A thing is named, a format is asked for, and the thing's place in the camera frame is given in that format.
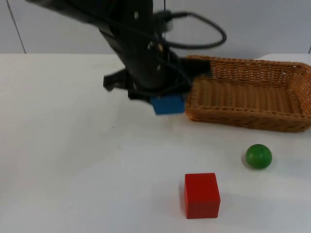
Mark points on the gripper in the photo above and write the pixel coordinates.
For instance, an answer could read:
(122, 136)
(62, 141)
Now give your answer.
(150, 82)

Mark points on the blue block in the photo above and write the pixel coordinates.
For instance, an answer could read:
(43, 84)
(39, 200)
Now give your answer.
(167, 105)

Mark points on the pale brown wicker basket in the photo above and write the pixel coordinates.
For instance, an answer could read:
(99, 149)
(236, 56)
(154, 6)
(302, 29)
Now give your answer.
(243, 97)

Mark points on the red cube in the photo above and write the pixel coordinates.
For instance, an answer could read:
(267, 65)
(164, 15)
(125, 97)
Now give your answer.
(201, 196)

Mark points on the green ball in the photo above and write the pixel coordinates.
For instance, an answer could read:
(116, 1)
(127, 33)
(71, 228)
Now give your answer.
(258, 156)

